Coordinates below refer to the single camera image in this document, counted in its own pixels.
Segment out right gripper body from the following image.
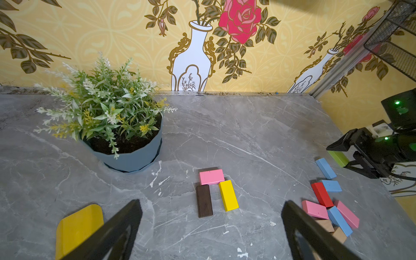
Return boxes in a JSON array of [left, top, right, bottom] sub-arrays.
[[327, 128, 416, 180]]

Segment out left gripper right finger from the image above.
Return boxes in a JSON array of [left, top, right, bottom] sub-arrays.
[[281, 200, 360, 260]]

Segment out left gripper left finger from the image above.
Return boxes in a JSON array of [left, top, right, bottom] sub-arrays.
[[63, 199, 143, 260]]

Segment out green block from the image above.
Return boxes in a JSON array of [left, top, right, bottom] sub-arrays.
[[328, 151, 349, 168]]

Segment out dark brown block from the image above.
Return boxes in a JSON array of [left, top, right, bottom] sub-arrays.
[[196, 185, 213, 218]]

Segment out yellow block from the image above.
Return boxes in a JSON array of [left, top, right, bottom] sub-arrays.
[[218, 180, 239, 212]]

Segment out pink block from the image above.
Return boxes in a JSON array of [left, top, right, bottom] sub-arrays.
[[334, 200, 360, 229], [199, 169, 225, 185], [302, 200, 329, 219]]

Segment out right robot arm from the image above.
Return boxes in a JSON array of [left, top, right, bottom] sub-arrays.
[[327, 89, 416, 181]]

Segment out wooden block middle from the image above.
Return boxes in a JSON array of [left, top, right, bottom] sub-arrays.
[[331, 226, 347, 244]]

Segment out wooden block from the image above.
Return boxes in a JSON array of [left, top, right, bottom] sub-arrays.
[[315, 219, 335, 233], [331, 226, 347, 244]]

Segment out wooden block upper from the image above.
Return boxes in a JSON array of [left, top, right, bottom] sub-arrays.
[[315, 219, 335, 233]]

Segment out light blue block lower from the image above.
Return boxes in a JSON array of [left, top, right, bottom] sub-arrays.
[[327, 206, 353, 237]]

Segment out light blue block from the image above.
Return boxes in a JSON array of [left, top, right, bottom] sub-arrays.
[[321, 180, 342, 193], [327, 206, 353, 237], [315, 158, 337, 179]]

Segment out yellow toy shovel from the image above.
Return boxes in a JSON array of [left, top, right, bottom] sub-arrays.
[[55, 204, 104, 260]]

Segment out light blue block upper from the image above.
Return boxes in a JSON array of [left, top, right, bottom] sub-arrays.
[[315, 158, 337, 179]]

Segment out light blue block middle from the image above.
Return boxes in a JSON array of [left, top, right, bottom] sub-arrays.
[[321, 180, 342, 193]]

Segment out red block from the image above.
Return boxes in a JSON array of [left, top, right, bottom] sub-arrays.
[[311, 182, 334, 208]]

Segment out potted green plant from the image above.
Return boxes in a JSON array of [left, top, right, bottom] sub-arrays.
[[36, 57, 175, 173]]

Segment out black wire mesh basket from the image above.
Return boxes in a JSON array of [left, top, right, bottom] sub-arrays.
[[364, 1, 416, 81]]

